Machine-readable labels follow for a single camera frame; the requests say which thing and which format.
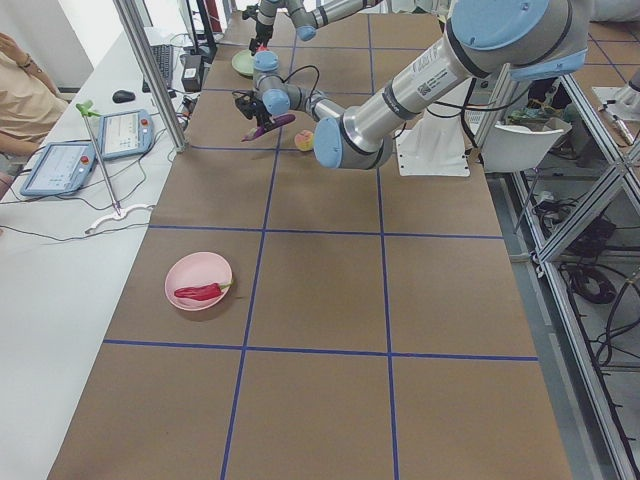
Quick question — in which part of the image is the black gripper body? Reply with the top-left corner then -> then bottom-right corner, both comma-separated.
256,21 -> 273,45
254,102 -> 272,129

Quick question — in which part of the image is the purple eggplant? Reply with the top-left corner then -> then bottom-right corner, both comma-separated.
241,113 -> 296,142

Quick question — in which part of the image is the pink green peach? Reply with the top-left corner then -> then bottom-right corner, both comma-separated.
294,130 -> 314,152

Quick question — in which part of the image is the red chili pepper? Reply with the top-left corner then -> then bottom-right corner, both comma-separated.
173,282 -> 231,301

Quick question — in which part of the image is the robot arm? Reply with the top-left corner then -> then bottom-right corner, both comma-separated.
251,0 -> 594,170
242,0 -> 380,55

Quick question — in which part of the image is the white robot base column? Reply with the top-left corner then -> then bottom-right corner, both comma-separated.
395,100 -> 470,177

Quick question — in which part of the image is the green plastic plate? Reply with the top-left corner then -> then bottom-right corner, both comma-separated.
231,49 -> 254,78

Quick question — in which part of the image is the black power adapter box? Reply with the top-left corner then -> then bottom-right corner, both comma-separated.
181,55 -> 203,93

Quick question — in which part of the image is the black keyboard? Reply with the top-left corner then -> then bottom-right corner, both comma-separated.
150,44 -> 174,90

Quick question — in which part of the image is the far blue teach pendant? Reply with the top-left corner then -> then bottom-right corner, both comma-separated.
98,109 -> 154,160

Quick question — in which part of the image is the blue teach pendant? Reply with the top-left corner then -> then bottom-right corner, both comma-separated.
98,109 -> 154,160
20,142 -> 95,197

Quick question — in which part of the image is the black computer mouse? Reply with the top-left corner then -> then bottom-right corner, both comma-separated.
112,90 -> 136,104

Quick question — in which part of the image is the pink plastic plate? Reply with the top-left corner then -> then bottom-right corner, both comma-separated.
164,252 -> 233,311

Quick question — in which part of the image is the white curved stand base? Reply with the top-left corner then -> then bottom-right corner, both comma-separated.
85,204 -> 154,235

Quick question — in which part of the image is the metal rod green clip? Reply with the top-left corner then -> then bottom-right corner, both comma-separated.
75,100 -> 121,210

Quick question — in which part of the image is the near blue teach pendant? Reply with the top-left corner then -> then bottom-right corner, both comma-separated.
20,142 -> 95,197

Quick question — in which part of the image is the seated person beige shirt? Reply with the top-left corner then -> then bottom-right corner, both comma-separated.
0,33 -> 68,157

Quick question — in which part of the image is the white plastic bin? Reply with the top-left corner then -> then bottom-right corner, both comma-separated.
482,118 -> 572,173

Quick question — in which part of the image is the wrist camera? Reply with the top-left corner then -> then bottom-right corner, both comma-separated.
232,90 -> 256,120

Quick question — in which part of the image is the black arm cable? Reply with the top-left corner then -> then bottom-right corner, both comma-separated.
279,64 -> 321,109

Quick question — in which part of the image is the aluminium frame post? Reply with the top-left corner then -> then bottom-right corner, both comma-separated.
113,0 -> 187,153

